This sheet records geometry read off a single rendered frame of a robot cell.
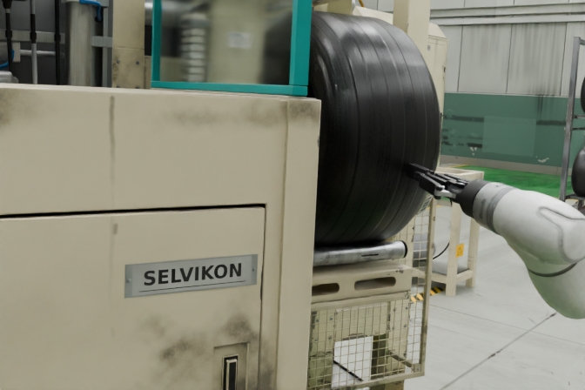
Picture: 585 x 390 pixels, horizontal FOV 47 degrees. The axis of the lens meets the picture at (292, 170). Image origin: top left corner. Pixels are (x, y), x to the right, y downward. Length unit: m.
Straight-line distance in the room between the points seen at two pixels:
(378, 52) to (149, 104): 0.88
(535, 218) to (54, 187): 0.78
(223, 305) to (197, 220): 0.10
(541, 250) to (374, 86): 0.50
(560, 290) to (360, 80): 0.56
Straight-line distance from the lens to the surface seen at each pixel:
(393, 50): 1.54
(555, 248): 1.16
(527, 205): 1.20
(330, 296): 1.56
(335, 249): 1.58
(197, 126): 0.72
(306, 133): 0.77
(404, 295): 1.69
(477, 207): 1.27
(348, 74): 1.43
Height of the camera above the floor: 1.27
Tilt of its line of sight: 7 degrees down
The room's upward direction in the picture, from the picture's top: 3 degrees clockwise
